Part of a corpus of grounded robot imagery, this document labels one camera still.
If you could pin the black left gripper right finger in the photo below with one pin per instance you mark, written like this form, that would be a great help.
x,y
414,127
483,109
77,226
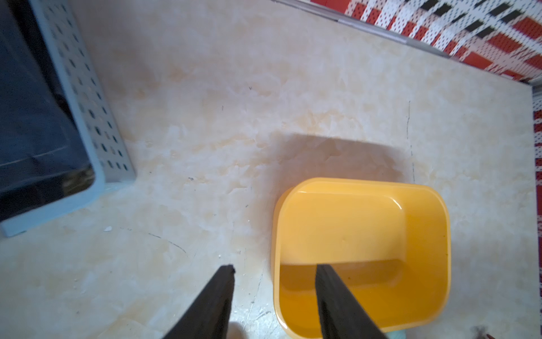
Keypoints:
x,y
340,314

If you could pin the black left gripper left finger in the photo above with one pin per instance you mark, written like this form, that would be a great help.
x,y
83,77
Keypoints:
x,y
209,314

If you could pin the yellow plastic storage box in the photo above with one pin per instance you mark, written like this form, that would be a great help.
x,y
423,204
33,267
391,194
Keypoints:
x,y
389,243

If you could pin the light blue perforated basket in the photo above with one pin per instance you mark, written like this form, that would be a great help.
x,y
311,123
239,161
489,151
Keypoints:
x,y
94,120

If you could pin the dark blue folded cloth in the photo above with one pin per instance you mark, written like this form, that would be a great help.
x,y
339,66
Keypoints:
x,y
43,158

